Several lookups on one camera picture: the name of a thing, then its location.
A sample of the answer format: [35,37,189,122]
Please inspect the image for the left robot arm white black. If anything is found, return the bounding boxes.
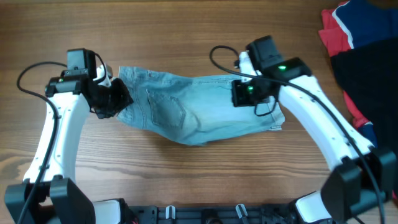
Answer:
[4,49,138,223]

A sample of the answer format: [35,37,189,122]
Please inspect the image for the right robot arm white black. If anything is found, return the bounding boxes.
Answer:
[233,36,397,223]

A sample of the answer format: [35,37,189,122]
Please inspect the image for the red navy white garment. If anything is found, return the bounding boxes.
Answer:
[318,0,397,148]

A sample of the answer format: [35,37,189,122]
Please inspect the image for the black base rail with clips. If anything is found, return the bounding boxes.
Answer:
[129,204,299,224]

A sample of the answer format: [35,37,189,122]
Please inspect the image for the light blue denim shorts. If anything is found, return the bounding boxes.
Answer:
[118,67,285,146]

